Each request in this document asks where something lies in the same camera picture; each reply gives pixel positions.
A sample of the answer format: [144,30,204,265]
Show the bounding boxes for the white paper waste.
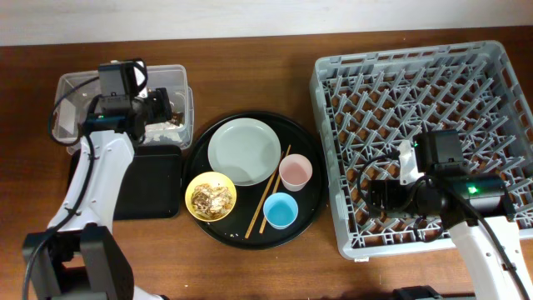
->
[145,112,184,143]

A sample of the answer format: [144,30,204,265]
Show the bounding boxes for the pink cup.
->
[279,154,313,192]

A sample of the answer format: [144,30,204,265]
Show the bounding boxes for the yellow bowl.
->
[185,172,237,223]

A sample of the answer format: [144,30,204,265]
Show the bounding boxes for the blue cup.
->
[263,192,299,230]

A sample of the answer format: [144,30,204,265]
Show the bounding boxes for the food scraps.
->
[191,183,234,220]

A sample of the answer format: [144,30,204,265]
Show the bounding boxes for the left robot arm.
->
[22,88,172,299]

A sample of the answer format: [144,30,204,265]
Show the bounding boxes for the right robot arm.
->
[366,174,532,299]

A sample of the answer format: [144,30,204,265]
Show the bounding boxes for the clear plastic waste bin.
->
[52,64,194,154]

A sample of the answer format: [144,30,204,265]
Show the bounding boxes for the grey dishwasher rack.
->
[310,41,532,261]

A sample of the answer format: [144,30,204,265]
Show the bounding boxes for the black rectangular tray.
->
[90,145,182,221]

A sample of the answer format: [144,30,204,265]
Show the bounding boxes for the grey round plate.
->
[207,117,281,187]

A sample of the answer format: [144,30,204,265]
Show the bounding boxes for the round black serving tray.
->
[182,112,327,250]

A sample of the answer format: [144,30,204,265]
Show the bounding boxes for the right wooden chopstick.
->
[259,144,291,235]

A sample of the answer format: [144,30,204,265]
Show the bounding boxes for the wooden chopstick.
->
[244,151,285,239]
[259,144,291,235]

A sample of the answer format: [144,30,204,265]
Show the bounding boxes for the left wooden chopstick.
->
[244,151,285,239]

